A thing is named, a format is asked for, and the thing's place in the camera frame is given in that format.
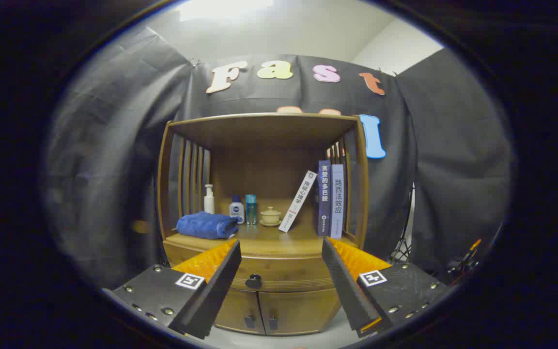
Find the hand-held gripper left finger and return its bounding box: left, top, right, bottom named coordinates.
left=102, top=239, right=242, bottom=340

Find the light purple book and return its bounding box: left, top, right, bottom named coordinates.
left=330, top=164, right=345, bottom=239

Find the blue rolled towel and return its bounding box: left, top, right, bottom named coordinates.
left=176, top=212, right=239, bottom=240

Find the wooden cabinet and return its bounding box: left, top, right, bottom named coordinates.
left=157, top=112, right=371, bottom=336

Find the white book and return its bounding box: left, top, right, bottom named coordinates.
left=279, top=170, right=318, bottom=233

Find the wooden cabinet door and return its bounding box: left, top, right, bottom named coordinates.
left=259, top=288, right=341, bottom=336
left=214, top=288, right=266, bottom=335

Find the black tripod stand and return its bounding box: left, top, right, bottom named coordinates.
left=388, top=184, right=415, bottom=265

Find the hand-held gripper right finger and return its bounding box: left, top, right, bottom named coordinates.
left=321, top=237, right=454, bottom=338

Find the dark blue book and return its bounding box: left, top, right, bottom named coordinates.
left=314, top=160, right=332, bottom=237

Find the dark equipment with orange part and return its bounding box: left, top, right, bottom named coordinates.
left=449, top=238, right=483, bottom=283

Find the white bottle with blue cap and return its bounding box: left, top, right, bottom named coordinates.
left=229, top=195, right=245, bottom=224

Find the beige lidded teacup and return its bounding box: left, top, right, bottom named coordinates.
left=260, top=206, right=282, bottom=227

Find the wooden countertop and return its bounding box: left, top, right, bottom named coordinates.
left=165, top=224, right=357, bottom=257

